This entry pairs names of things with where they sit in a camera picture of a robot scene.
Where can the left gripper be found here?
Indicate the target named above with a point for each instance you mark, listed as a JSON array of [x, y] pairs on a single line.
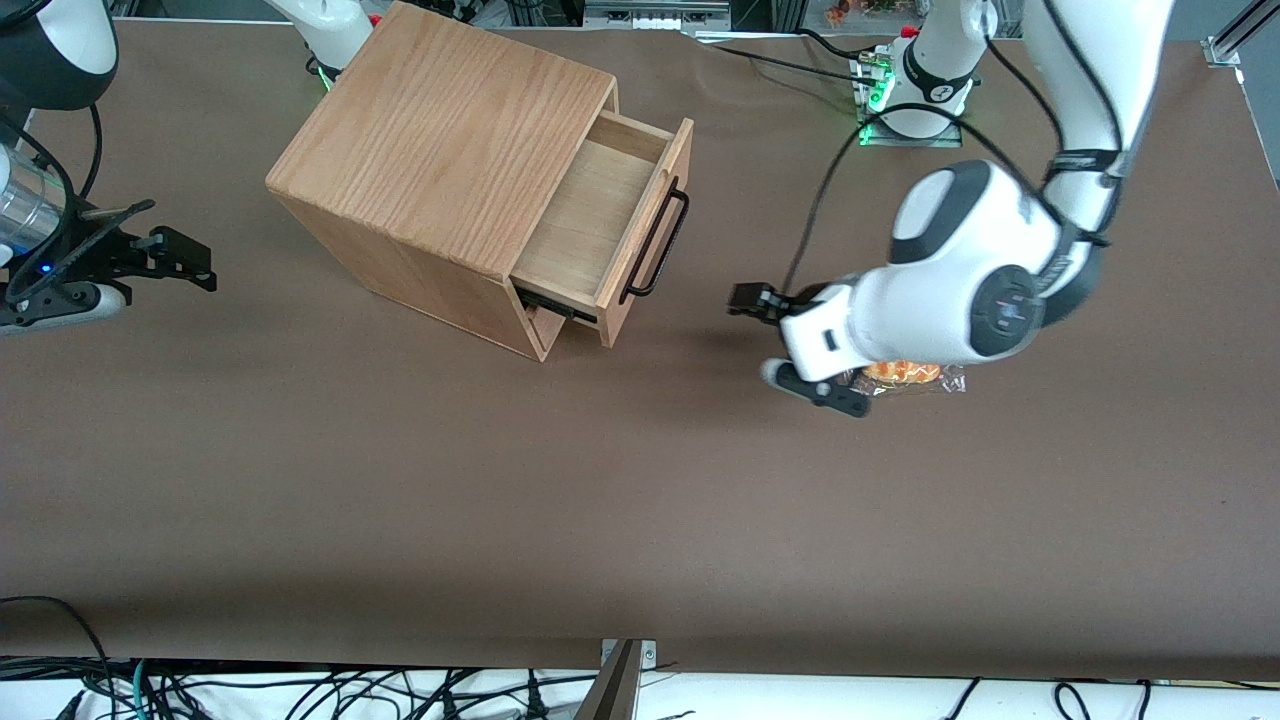
[[808, 297]]

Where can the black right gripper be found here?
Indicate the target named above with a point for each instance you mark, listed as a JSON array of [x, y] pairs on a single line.
[[88, 252]]

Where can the wooden drawer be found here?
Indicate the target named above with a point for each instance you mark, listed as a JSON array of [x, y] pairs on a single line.
[[590, 230]]

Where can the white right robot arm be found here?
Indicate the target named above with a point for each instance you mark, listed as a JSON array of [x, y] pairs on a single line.
[[60, 50]]

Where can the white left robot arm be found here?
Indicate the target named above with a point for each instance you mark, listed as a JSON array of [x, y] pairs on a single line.
[[950, 290]]

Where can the bread roll in clear wrapper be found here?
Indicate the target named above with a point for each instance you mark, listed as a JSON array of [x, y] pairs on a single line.
[[905, 373]]

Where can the wooden cabinet box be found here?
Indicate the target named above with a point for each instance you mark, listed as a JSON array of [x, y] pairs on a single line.
[[440, 130]]

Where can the aluminium profile corner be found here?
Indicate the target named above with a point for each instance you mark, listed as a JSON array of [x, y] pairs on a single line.
[[1235, 35]]

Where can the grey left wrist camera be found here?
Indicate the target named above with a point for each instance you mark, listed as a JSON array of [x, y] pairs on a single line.
[[815, 390]]

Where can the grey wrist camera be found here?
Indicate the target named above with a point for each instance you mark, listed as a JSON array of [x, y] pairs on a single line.
[[60, 305], [815, 390]]

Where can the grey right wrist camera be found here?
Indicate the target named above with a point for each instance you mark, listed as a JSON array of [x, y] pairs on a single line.
[[60, 305]]

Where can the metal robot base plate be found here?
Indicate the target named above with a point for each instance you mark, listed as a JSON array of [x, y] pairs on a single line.
[[880, 138]]

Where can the aluminium frame rack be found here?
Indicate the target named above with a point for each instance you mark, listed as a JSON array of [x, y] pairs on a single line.
[[655, 12]]

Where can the silver metal bracket plate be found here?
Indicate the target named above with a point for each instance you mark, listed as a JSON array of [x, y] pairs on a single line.
[[648, 655]]

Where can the dark metal mount bar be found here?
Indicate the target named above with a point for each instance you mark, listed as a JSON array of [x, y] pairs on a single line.
[[610, 690]]

